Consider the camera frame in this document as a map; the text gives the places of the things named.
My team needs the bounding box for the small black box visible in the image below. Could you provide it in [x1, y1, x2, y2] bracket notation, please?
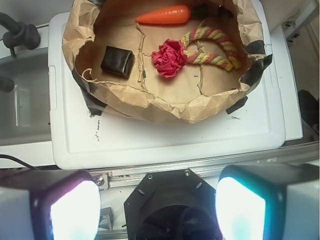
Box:
[100, 46, 135, 80]

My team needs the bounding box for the brown paper bag tray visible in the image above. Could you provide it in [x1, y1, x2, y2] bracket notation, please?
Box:
[62, 0, 272, 124]

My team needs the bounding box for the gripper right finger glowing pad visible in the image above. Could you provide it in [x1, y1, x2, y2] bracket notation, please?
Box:
[215, 163, 320, 240]

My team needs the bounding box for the multicolour rope toy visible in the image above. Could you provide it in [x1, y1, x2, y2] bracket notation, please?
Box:
[180, 21, 243, 72]

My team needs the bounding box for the orange plastic carrot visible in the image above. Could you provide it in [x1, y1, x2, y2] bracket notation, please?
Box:
[135, 3, 208, 26]

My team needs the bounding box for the red crumpled paper flower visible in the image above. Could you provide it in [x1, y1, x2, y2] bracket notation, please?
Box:
[151, 39, 187, 79]

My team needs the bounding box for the clear plastic container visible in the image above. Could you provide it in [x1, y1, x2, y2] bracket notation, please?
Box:
[0, 82, 50, 136]

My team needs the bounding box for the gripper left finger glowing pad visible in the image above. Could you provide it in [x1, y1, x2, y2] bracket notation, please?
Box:
[0, 169, 101, 240]

